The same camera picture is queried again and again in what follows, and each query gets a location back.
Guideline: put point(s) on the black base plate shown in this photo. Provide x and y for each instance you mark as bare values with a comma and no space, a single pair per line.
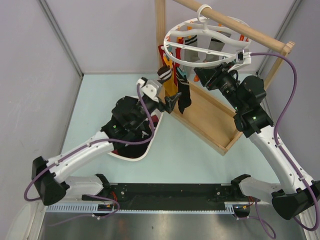
173,197

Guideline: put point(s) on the white cable duct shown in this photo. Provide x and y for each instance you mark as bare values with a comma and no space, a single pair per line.
96,208

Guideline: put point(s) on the orange clip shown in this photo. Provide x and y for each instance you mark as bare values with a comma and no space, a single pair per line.
196,78

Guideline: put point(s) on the black sock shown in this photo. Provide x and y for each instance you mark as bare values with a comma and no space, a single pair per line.
185,98

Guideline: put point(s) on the teal clip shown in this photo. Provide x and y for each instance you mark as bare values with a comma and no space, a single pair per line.
181,75

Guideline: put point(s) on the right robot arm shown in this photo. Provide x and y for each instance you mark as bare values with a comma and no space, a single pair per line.
293,194

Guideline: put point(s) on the white laundry basket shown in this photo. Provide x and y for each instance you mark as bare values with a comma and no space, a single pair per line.
147,150

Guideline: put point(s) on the pile of dark socks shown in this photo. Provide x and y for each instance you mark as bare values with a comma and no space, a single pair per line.
134,152

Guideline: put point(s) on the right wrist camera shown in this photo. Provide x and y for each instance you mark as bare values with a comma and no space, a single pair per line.
243,59

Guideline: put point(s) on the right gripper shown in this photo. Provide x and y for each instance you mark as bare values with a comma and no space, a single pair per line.
210,77

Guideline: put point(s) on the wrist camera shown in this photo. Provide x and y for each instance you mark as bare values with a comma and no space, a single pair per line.
149,87
243,59

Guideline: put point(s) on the mustard brown striped sock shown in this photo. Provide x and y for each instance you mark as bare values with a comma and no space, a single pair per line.
166,74

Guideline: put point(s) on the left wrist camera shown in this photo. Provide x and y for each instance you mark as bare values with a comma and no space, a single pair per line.
149,87

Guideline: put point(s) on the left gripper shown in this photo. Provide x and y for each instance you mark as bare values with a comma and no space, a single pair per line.
168,104

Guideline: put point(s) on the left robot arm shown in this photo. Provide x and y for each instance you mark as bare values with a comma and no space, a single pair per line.
127,134

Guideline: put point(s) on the wooden hanger stand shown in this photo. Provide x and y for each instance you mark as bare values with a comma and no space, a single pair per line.
208,117

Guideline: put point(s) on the red patterned sock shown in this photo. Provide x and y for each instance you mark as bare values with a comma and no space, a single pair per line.
162,54

